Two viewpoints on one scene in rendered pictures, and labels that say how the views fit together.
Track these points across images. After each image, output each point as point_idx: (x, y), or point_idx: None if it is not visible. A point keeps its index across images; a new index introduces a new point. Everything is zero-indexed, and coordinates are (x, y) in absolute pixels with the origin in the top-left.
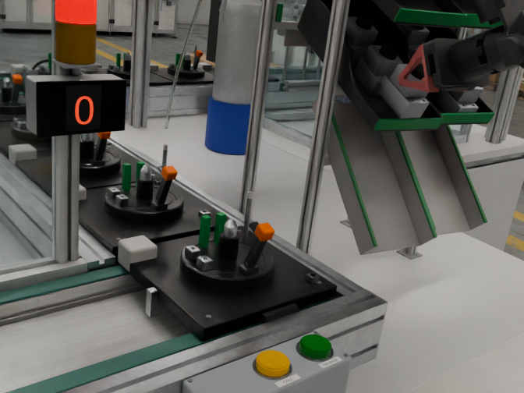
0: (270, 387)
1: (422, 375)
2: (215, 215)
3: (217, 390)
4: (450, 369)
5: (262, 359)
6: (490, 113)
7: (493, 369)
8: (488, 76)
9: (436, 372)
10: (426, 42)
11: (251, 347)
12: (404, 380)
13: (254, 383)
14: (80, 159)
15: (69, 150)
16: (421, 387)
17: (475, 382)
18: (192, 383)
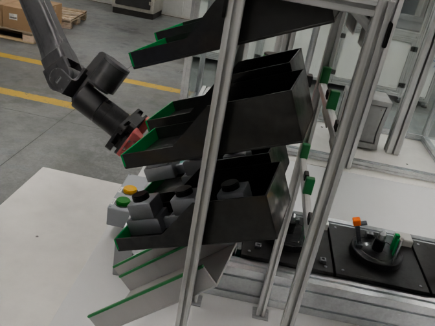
0: (123, 185)
1: (83, 276)
2: (256, 251)
3: (136, 178)
4: (70, 289)
5: (133, 186)
6: (117, 235)
7: (44, 304)
8: (107, 143)
9: (77, 282)
10: (145, 114)
11: None
12: (90, 268)
13: (129, 184)
14: (370, 243)
15: None
16: (80, 270)
17: (53, 288)
18: (145, 178)
